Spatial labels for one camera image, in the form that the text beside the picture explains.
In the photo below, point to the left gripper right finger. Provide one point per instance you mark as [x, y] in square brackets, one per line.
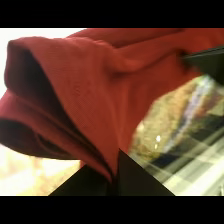
[135, 181]

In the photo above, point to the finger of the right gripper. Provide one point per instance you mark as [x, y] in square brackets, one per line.
[208, 63]

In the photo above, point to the red garment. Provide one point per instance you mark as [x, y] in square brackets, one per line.
[93, 90]

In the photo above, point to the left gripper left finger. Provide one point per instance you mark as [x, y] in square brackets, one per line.
[83, 185]

